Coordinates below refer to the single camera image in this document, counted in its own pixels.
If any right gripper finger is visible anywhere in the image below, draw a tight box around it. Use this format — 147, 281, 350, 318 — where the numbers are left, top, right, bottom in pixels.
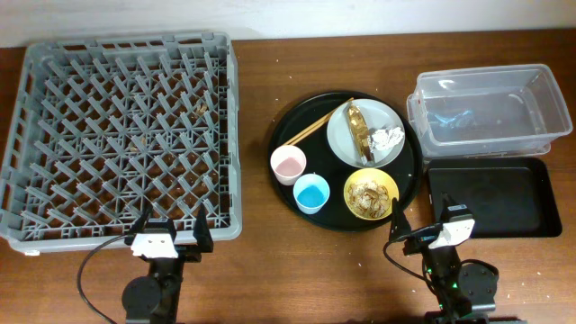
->
389, 198, 411, 242
442, 192, 456, 213

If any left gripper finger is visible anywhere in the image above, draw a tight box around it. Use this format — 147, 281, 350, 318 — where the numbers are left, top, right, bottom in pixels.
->
130, 202, 153, 237
193, 204, 213, 253

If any food scraps pile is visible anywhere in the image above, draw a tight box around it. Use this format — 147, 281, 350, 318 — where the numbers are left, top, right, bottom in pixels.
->
347, 181, 391, 219

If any yellow bowl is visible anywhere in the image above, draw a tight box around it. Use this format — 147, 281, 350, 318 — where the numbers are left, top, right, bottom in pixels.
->
343, 168, 400, 221

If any blue plastic cup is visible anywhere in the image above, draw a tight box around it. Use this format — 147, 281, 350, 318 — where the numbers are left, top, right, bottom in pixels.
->
292, 174, 330, 215

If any pink plastic cup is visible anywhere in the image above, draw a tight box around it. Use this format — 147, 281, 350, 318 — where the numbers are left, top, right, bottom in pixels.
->
270, 145, 307, 185

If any gold snack wrapper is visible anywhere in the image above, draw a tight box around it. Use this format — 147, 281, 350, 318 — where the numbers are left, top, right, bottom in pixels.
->
346, 103, 374, 166

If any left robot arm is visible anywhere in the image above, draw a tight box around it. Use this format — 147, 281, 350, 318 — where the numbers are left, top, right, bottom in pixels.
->
121, 204, 213, 323

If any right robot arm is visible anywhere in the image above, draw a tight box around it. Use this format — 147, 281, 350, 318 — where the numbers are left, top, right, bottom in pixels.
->
382, 193, 500, 323

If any clear plastic waste bin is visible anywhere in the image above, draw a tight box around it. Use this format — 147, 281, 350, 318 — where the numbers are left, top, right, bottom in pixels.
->
407, 64, 573, 159

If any grey plastic dishwasher rack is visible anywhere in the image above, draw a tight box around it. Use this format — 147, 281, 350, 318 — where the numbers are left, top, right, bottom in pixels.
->
1, 32, 242, 256

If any black rectangular tray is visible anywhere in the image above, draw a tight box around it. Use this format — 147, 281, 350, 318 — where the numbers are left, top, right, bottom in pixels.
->
427, 157, 563, 239

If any blue wrapper in bin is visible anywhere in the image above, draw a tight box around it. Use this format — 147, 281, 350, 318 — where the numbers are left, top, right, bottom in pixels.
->
427, 110, 474, 130

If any grey round plate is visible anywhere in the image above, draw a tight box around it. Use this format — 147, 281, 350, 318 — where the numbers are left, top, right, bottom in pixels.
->
327, 99, 407, 168

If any lower wooden chopstick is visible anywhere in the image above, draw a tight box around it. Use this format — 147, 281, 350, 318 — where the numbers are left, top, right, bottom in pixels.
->
284, 110, 336, 145

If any wooden chopstick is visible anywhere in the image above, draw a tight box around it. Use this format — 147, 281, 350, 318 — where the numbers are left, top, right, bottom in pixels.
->
270, 93, 356, 148
284, 110, 336, 145

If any upper wooden chopstick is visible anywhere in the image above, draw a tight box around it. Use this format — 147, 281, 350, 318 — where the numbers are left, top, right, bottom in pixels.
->
270, 93, 356, 148

